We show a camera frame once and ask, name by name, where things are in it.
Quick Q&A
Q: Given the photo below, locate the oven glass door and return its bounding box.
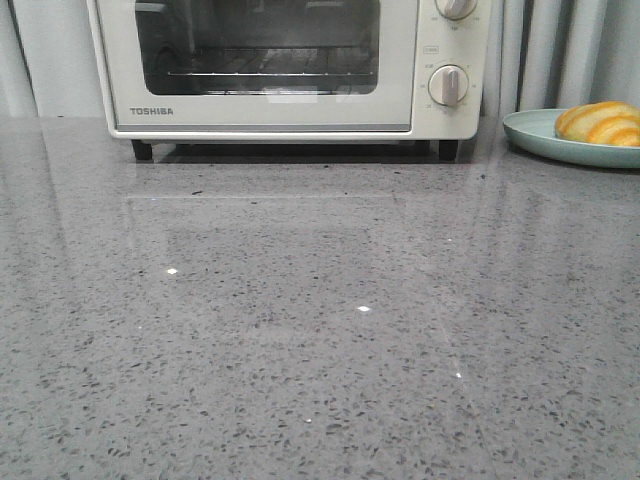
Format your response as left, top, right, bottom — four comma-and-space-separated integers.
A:
91, 1, 419, 132

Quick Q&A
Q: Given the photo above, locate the golden croissant bread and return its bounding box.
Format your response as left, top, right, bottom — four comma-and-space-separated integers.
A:
555, 101, 639, 147

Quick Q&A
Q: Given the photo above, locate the lower oven control knob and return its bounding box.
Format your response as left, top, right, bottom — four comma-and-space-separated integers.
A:
428, 65, 469, 107

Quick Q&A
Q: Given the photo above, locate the oven control knob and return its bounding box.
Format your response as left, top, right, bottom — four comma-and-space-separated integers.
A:
428, 65, 469, 107
435, 0, 477, 21

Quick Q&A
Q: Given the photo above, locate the white Toshiba toaster oven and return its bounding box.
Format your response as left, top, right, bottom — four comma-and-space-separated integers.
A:
87, 1, 492, 161

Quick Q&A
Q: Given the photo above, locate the upper oven control knob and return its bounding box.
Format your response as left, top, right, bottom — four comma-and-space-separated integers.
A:
435, 0, 477, 21

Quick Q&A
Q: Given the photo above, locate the teal green plate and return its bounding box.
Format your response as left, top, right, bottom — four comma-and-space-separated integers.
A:
503, 109, 640, 169

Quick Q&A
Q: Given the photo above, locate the metal wire oven rack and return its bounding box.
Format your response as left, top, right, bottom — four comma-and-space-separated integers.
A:
162, 47, 379, 95

